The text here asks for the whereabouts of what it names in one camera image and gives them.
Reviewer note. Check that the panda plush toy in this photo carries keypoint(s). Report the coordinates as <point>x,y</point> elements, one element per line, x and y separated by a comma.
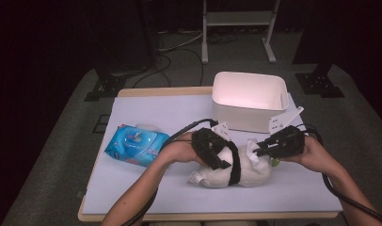
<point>251,172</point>

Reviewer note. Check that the blue wet wipes pack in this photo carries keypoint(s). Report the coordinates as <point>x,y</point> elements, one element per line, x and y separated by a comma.
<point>135,147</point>

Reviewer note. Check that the white metal stand frame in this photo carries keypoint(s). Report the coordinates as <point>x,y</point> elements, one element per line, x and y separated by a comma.
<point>239,18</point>

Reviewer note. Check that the white wet wipe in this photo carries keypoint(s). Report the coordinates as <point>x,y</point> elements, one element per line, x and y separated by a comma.
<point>251,150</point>

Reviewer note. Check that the wooden table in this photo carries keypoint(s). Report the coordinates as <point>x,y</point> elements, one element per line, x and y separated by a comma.
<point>164,91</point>

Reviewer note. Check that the person's right hand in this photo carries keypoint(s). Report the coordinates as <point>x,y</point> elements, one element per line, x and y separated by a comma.
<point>314,155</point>

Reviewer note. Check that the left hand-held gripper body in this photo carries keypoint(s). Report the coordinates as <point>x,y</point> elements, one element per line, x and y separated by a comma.
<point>206,144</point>

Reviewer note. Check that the white plastic bin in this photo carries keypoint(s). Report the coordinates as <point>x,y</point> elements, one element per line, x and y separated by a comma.
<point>248,91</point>

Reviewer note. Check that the person's left hand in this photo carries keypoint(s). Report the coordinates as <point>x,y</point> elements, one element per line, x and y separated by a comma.
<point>181,150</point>

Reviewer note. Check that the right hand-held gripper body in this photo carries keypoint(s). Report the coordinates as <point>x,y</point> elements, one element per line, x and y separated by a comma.
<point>289,142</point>

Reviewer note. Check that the black stand base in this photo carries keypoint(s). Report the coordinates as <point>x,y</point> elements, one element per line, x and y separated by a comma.
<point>107,84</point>
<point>319,83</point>

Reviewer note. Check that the black square floor frame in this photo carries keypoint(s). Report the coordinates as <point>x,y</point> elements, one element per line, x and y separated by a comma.
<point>101,130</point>

